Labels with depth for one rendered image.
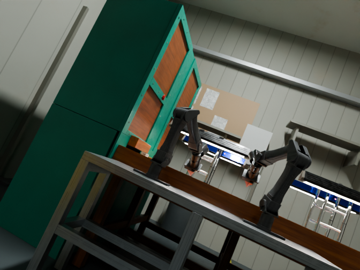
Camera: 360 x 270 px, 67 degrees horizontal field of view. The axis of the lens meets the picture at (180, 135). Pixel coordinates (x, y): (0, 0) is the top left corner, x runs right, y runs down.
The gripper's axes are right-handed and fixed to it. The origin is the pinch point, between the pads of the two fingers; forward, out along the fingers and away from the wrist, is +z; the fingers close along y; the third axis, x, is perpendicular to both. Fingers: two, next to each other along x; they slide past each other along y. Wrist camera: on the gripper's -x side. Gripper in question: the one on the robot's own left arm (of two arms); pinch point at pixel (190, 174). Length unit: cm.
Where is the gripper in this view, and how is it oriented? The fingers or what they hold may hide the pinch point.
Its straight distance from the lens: 179.9
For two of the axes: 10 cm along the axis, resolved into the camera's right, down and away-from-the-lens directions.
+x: -4.2, 5.2, -7.4
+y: -8.9, -3.8, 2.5
